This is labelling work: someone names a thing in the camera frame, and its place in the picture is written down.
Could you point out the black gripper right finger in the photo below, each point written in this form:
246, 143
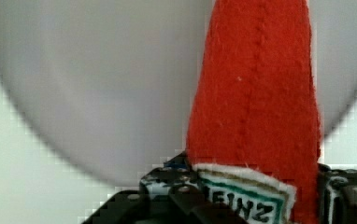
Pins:
337, 190

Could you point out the red felt ketchup bottle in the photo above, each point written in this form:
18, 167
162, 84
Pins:
254, 132

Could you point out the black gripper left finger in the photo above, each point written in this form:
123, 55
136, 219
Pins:
167, 195

